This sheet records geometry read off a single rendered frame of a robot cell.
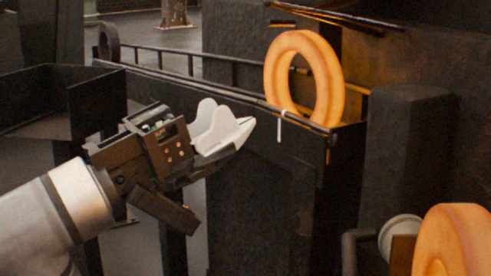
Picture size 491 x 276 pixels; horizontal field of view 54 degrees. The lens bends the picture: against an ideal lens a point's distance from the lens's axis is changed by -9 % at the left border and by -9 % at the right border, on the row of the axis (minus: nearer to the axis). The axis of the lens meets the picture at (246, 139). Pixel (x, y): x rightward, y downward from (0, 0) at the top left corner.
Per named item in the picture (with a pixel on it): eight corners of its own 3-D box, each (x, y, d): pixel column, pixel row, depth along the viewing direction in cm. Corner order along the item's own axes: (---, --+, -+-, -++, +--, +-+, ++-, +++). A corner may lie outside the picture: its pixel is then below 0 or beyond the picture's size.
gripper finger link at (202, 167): (240, 145, 60) (175, 180, 57) (243, 156, 61) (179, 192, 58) (220, 133, 64) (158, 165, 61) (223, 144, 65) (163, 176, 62)
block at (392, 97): (400, 225, 79) (417, 77, 71) (438, 246, 72) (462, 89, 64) (351, 246, 73) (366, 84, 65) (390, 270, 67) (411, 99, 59)
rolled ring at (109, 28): (110, 22, 164) (119, 21, 165) (95, 22, 179) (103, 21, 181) (113, 77, 169) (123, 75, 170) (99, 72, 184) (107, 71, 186)
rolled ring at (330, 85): (331, 39, 74) (347, 37, 75) (262, 24, 89) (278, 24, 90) (326, 158, 80) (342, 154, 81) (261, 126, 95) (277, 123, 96)
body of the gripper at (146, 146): (189, 113, 57) (92, 163, 52) (211, 178, 61) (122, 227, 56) (163, 97, 63) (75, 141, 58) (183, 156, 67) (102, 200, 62)
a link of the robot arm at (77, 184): (91, 255, 54) (70, 218, 62) (129, 235, 56) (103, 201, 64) (57, 190, 50) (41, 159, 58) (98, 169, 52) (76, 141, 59)
